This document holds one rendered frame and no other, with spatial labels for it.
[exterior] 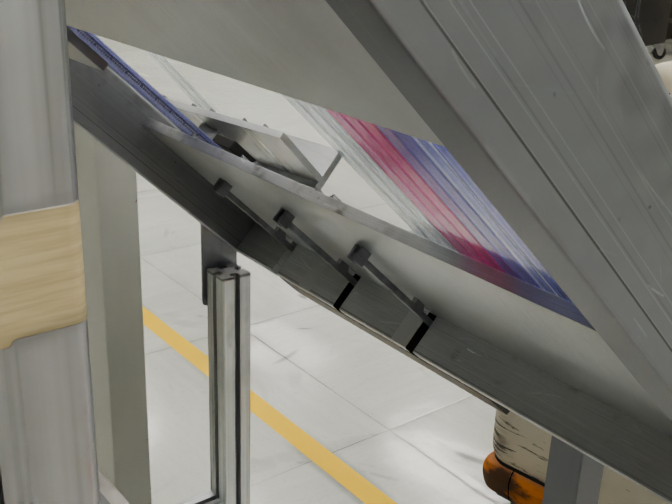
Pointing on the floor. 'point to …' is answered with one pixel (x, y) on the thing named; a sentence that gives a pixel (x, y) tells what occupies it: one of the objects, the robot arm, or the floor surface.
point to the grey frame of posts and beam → (71, 272)
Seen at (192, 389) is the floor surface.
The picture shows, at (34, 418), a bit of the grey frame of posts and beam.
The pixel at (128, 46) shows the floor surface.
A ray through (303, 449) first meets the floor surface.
